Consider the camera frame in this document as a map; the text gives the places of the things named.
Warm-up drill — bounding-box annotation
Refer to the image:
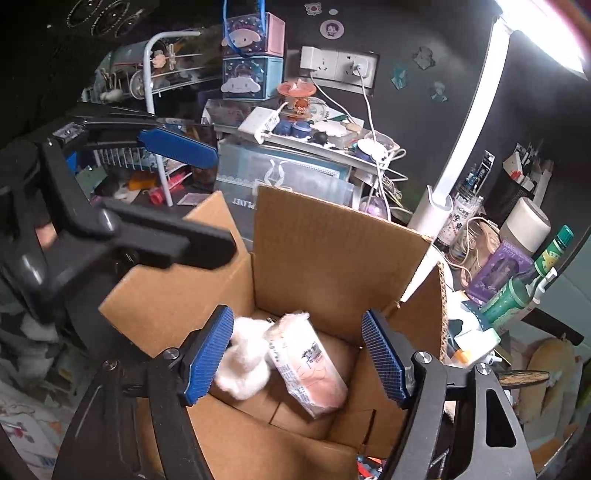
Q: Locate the white shelf tray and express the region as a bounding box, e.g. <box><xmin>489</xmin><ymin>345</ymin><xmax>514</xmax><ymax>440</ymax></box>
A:
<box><xmin>267</xmin><ymin>122</ymin><xmax>403</xmax><ymax>177</ymax></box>

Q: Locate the translucent storage box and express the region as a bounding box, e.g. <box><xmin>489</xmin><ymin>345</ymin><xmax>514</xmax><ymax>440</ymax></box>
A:
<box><xmin>214</xmin><ymin>134</ymin><xmax>356</xmax><ymax>205</ymax></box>

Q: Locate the printed glass cup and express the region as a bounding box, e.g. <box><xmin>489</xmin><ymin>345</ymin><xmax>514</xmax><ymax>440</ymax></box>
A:
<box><xmin>436</xmin><ymin>189</ymin><xmax>485</xmax><ymax>251</ymax></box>

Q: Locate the red bottle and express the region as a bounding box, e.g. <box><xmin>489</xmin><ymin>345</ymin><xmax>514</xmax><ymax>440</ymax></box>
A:
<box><xmin>148</xmin><ymin>172</ymin><xmax>190</xmax><ymax>206</ymax></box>

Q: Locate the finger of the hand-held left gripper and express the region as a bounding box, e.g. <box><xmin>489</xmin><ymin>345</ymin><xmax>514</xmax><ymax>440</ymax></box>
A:
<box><xmin>51</xmin><ymin>116</ymin><xmax>220</xmax><ymax>171</ymax></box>
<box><xmin>42</xmin><ymin>140</ymin><xmax>238</xmax><ymax>272</ymax></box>

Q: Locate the pink plastic packet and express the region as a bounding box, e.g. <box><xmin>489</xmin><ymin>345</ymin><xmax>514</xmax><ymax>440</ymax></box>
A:
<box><xmin>265</xmin><ymin>314</ymin><xmax>350</xmax><ymax>419</ymax></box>

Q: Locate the white charger cable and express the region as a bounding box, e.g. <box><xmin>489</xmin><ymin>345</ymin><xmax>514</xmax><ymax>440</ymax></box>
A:
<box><xmin>351</xmin><ymin>60</ymin><xmax>402</xmax><ymax>220</ymax></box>

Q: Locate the blue cartoon storage box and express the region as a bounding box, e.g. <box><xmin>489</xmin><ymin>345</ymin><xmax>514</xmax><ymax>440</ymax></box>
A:
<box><xmin>221</xmin><ymin>55</ymin><xmax>284</xmax><ymax>102</ymax></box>

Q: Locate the grey star cloth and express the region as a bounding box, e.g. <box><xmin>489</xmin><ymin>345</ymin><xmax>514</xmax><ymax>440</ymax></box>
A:
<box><xmin>0</xmin><ymin>295</ymin><xmax>62</xmax><ymax>385</ymax></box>

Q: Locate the white plush toy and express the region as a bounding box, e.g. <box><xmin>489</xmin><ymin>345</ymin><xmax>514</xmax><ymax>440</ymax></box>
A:
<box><xmin>215</xmin><ymin>316</ymin><xmax>283</xmax><ymax>400</ymax></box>

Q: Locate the white desk lamp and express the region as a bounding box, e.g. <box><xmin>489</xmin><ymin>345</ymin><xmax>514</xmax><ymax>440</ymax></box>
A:
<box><xmin>402</xmin><ymin>0</ymin><xmax>589</xmax><ymax>301</ymax></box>

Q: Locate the white power adapter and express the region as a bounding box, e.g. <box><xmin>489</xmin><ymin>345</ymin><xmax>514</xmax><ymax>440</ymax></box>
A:
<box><xmin>237</xmin><ymin>106</ymin><xmax>283</xmax><ymax>142</ymax></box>

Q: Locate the orange carousel figurine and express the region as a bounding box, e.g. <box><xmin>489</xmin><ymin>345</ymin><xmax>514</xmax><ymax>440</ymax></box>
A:
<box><xmin>277</xmin><ymin>79</ymin><xmax>320</xmax><ymax>119</ymax></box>

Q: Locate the brown cardboard box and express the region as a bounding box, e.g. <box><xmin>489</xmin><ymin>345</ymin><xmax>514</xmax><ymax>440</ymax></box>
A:
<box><xmin>99</xmin><ymin>185</ymin><xmax>451</xmax><ymax>480</ymax></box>

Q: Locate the purple ball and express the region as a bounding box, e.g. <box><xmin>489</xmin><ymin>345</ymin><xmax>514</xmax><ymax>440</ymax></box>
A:
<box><xmin>359</xmin><ymin>196</ymin><xmax>391</xmax><ymax>216</ymax></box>

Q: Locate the white wire rack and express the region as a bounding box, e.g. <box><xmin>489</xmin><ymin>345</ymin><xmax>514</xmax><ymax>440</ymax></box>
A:
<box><xmin>82</xmin><ymin>30</ymin><xmax>223</xmax><ymax>207</ymax></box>

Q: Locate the purple printed box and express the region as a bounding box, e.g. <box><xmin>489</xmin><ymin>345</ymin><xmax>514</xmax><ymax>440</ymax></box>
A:
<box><xmin>466</xmin><ymin>240</ymin><xmax>534</xmax><ymax>306</ymax></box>

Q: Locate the white wall socket panel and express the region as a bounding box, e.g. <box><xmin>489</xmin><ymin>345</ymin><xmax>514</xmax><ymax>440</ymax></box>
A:
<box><xmin>300</xmin><ymin>45</ymin><xmax>380</xmax><ymax>89</ymax></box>

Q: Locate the pink cartoon storage box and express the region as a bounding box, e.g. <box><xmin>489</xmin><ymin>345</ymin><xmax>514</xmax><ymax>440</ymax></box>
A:
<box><xmin>222</xmin><ymin>12</ymin><xmax>286</xmax><ymax>59</ymax></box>

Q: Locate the printed blanket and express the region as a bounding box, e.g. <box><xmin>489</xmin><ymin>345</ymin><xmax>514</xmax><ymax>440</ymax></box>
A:
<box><xmin>0</xmin><ymin>383</ymin><xmax>95</xmax><ymax>480</ymax></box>

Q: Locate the person's left hand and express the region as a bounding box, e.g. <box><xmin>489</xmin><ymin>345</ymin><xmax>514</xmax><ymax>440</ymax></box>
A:
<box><xmin>34</xmin><ymin>224</ymin><xmax>59</xmax><ymax>253</ymax></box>

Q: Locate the green spray bottle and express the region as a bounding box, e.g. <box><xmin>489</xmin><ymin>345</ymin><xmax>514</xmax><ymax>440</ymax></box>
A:
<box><xmin>480</xmin><ymin>225</ymin><xmax>576</xmax><ymax>325</ymax></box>

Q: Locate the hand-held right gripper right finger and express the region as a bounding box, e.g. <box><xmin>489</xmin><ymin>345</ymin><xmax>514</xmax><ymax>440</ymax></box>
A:
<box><xmin>361</xmin><ymin>308</ymin><xmax>539</xmax><ymax>480</ymax></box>

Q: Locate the white cylinder humidifier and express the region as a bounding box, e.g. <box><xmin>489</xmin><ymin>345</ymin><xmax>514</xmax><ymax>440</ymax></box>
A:
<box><xmin>501</xmin><ymin>197</ymin><xmax>552</xmax><ymax>253</ymax></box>

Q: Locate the orange box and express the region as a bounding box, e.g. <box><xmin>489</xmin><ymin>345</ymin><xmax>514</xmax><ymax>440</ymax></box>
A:
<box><xmin>128</xmin><ymin>171</ymin><xmax>160</xmax><ymax>190</ymax></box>

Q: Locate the black mesh pen holder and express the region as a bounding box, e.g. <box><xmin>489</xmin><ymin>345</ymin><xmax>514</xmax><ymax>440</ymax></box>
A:
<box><xmin>496</xmin><ymin>179</ymin><xmax>537</xmax><ymax>223</ymax></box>

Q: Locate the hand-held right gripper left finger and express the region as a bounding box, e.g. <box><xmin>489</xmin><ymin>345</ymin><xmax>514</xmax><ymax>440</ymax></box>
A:
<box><xmin>52</xmin><ymin>305</ymin><xmax>236</xmax><ymax>480</ymax></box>

